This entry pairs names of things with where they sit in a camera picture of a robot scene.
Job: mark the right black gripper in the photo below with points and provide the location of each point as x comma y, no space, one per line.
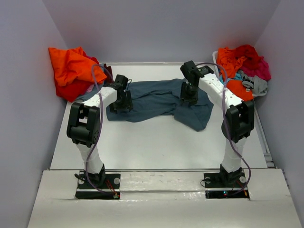
194,99

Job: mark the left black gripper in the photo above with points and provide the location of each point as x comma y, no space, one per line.
127,105

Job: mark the blue-grey t shirt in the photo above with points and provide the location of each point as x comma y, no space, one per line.
154,98

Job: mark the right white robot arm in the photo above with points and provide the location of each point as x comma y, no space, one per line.
238,121

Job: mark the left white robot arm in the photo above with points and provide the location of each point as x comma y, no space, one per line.
85,124

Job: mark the dark maroon folded t shirt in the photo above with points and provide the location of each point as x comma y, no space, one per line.
108,73

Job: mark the pink folded t shirt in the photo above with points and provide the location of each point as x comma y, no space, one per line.
92,89

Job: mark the light blue folded t shirt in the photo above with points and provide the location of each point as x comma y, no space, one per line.
86,96

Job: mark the white perforated plastic basket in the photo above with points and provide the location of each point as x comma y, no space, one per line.
214,57

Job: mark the orange crumpled t shirt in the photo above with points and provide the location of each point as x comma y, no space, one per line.
227,59

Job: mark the red folded t shirt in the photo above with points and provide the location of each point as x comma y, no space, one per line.
72,91

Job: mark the cyan crumpled t shirt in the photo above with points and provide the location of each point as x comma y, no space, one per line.
236,77

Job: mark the orange folded t shirt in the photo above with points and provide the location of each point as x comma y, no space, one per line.
74,64

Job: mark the red crumpled t shirt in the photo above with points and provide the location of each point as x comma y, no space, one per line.
249,55

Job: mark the grey crumpled t shirt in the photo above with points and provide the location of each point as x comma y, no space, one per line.
256,85

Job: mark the magenta crumpled t shirt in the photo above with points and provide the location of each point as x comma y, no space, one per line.
262,71

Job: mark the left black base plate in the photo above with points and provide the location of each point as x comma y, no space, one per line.
108,190

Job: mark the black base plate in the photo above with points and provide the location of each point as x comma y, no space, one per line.
215,188
108,190

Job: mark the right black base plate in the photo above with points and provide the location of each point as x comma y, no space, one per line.
215,188

